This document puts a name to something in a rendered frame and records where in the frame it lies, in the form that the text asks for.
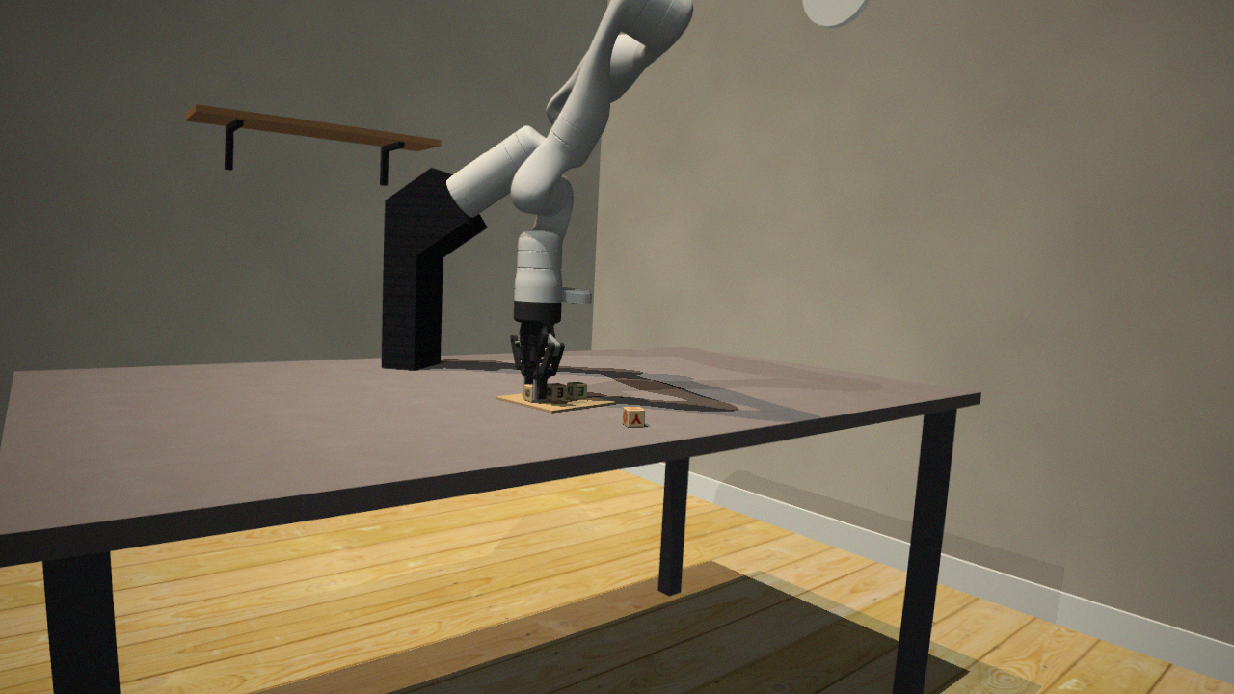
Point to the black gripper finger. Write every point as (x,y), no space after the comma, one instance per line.
(552,356)
(526,367)

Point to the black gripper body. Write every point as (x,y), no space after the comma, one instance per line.
(538,319)

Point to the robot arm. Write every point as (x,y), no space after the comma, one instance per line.
(527,165)

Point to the light orange mat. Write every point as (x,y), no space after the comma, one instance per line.
(557,406)

